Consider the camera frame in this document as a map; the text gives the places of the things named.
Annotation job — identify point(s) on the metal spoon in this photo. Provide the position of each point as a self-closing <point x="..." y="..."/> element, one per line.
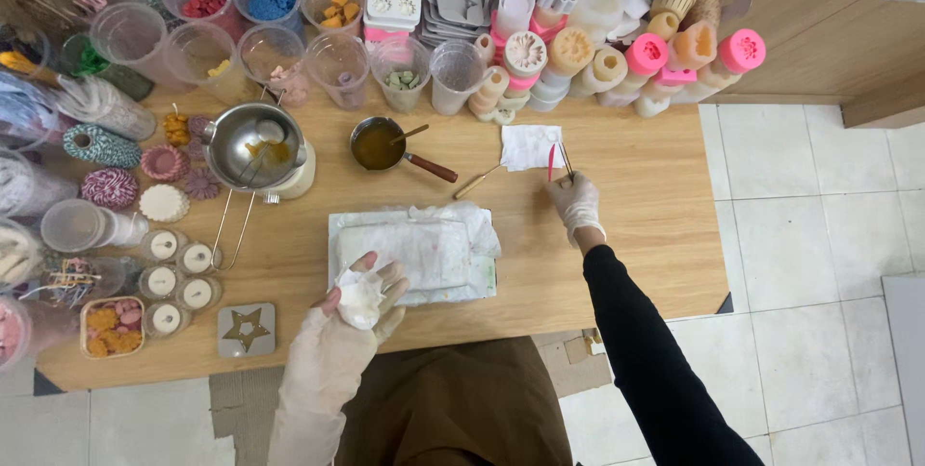
<point x="269" y="131"/>

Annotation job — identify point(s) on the red white twine spool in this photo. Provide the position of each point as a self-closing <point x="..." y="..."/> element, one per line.
<point x="110" y="188"/>

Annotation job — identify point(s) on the grey square star plate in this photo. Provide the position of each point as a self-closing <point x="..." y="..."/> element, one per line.
<point x="246" y="331"/>

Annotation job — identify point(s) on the plastic cup with wick sticks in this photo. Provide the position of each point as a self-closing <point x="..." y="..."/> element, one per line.
<point x="76" y="282"/>

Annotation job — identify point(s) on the person's right hand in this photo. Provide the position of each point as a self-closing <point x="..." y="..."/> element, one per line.
<point x="580" y="206"/>

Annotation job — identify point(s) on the purple wax flower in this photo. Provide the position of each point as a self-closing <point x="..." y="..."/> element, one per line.
<point x="202" y="183"/>

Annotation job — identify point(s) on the bag of white wicks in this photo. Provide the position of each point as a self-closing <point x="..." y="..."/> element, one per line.
<point x="105" y="108"/>

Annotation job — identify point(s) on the white round wax flower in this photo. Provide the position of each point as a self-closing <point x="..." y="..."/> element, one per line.
<point x="164" y="203"/>

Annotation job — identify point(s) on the group of clear plastic cups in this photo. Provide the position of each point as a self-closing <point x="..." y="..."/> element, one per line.
<point x="274" y="54"/>

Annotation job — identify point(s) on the small glass jar candle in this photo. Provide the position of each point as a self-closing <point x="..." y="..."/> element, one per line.
<point x="160" y="282"/>
<point x="197" y="293"/>
<point x="163" y="245"/>
<point x="166" y="318"/>
<point x="196" y="258"/>

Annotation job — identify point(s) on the clear plastic cup lying down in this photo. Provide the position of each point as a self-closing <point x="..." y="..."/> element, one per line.
<point x="83" y="225"/>

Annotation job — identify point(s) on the wooden stirring stick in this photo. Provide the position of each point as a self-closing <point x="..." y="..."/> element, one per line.
<point x="410" y="134"/>

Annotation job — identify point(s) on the white flower mould tray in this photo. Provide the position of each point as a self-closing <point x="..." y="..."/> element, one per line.
<point x="393" y="0"/>

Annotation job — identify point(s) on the heap of silicone candle moulds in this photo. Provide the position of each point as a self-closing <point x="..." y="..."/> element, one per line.
<point x="614" y="39"/>

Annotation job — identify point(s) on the dark metal tweezers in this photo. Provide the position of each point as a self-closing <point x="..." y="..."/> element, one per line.
<point x="566" y="159"/>

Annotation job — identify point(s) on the steel wax melting pitcher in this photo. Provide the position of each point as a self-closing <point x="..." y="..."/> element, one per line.
<point x="246" y="148"/>

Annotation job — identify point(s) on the person's right fingers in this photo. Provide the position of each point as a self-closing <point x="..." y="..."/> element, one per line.
<point x="567" y="185"/>

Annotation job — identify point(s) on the yellow wax figure candle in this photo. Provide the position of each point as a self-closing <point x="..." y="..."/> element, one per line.
<point x="175" y="128"/>

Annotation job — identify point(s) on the stack of grey moulds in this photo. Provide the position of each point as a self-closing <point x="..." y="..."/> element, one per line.
<point x="455" y="7"/>

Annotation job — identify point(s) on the cup with green wax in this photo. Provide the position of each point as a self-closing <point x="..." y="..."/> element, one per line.
<point x="94" y="61"/>

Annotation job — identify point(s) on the person's left hand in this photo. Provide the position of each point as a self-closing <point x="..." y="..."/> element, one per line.
<point x="339" y="321"/>

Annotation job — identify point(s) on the flat white paper tissue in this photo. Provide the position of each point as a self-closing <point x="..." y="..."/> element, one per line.
<point x="527" y="146"/>

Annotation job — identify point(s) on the white tissue wad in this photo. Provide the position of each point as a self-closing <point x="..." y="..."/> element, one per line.
<point x="359" y="300"/>

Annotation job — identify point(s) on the person's brown clothing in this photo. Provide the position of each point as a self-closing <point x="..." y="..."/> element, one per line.
<point x="455" y="408"/>

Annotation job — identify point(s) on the wooden cabinet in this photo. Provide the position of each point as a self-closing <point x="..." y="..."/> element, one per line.
<point x="816" y="25"/>

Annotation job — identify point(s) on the pink round wax flower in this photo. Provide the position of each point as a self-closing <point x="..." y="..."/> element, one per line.
<point x="165" y="163"/>

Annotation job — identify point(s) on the white tray covered with tissue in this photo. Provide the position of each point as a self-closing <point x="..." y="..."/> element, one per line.
<point x="426" y="256"/>

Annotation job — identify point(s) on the green white twine spool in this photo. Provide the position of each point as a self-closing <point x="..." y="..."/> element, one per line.
<point x="105" y="146"/>

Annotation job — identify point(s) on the box of orange pink wax flowers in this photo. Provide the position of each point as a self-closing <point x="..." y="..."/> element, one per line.
<point x="112" y="328"/>

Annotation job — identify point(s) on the cream electric heater base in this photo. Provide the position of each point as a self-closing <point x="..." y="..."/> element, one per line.
<point x="298" y="177"/>

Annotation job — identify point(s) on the grey board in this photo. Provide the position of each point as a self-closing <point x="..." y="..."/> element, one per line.
<point x="907" y="372"/>

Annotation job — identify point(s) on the pink plastic tweezers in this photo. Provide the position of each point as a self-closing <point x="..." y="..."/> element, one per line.
<point x="551" y="162"/>

